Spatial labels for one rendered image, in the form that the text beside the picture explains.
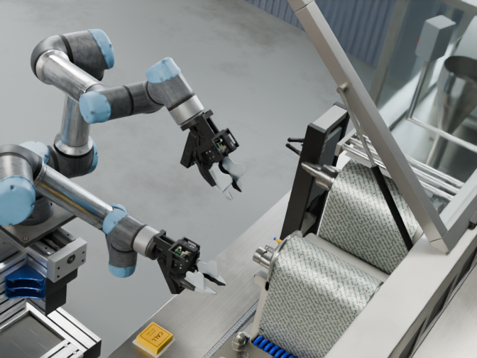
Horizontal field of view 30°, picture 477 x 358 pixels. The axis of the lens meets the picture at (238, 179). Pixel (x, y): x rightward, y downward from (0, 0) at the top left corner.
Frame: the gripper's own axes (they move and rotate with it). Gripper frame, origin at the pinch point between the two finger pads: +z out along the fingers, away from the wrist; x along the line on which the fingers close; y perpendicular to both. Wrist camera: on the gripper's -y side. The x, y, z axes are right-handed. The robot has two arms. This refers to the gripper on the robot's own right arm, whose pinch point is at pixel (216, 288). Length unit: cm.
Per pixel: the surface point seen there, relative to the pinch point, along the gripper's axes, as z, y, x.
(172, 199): -98, -109, 132
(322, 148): 4.7, 28.2, 35.8
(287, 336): 21.9, -1.2, -0.5
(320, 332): 29.7, 6.2, -0.5
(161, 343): -7.0, -16.6, -11.2
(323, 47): 19, 85, -14
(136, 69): -181, -109, 209
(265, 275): 8.9, 4.7, 8.0
